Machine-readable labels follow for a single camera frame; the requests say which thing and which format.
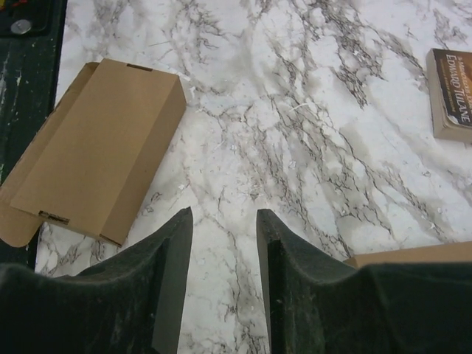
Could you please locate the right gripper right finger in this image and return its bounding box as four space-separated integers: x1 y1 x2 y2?
256 209 355 353

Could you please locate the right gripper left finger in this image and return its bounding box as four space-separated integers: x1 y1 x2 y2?
77 206 193 354

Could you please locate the folded brown cardboard box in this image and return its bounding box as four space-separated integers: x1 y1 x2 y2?
344 241 472 268

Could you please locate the dark paperback book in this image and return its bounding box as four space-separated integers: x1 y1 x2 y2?
426 48 471 143

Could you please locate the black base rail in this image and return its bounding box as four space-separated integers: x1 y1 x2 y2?
0 0 69 274

